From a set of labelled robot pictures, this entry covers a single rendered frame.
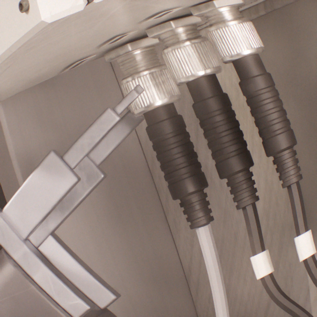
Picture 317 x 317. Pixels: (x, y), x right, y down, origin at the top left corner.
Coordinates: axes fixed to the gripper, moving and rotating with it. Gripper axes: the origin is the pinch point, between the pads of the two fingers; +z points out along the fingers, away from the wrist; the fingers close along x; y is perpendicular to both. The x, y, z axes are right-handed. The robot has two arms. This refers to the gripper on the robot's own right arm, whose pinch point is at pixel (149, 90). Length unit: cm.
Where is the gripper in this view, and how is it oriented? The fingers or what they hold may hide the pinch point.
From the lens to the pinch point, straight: 69.4
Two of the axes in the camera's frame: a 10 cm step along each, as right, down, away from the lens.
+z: 7.0, -7.1, -1.0
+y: 7.0, 7.1, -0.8
